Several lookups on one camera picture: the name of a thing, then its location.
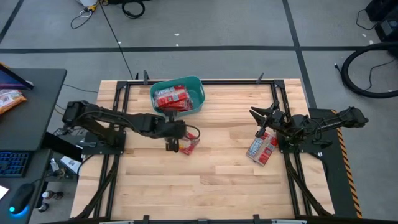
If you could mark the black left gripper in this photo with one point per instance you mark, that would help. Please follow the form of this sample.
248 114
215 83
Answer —
174 130

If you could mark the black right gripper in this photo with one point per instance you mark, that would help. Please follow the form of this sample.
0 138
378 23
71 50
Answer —
273 118

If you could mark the red popcorn bag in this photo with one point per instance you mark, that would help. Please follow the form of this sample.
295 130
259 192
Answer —
171 98
261 149
183 108
168 89
191 146

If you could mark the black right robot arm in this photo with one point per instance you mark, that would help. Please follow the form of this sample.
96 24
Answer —
335 119

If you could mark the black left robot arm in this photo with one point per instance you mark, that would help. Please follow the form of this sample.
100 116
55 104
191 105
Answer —
102 116

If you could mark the black table clamp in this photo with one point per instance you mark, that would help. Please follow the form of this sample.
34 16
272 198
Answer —
146 219
259 79
145 77
136 76
256 218

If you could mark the teal plastic basket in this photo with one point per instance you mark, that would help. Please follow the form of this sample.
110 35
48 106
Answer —
197 93

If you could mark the black mat with hazard stripe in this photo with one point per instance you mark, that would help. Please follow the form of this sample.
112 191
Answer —
337 174

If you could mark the white box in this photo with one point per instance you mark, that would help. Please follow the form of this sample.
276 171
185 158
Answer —
71 163

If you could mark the flat black box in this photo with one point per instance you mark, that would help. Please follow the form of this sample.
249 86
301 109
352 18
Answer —
62 146

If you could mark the small clear bottle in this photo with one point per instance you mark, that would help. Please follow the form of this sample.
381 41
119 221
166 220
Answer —
54 165

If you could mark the black desk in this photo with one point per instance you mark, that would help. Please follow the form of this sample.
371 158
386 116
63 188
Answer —
40 109
37 174

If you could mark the black equipment box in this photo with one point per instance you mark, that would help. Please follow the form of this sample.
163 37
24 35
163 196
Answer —
382 7
388 29

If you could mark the black computer mouse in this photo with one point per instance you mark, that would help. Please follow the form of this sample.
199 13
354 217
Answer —
21 197

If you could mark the black keyboard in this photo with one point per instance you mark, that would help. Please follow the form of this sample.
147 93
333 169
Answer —
14 163

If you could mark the orange snack bag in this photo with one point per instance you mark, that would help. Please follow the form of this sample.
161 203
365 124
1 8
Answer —
11 101

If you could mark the black-framed monitor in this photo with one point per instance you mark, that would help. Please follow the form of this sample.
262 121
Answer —
12 81

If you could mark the white paper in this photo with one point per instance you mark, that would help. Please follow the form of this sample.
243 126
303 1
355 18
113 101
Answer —
2 192

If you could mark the black aluminium table frame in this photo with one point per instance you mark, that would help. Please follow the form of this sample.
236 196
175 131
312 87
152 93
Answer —
233 82

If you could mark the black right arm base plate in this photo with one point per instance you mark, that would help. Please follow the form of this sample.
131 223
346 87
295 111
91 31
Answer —
298 147

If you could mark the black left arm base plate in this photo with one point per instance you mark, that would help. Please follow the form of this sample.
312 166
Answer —
102 149

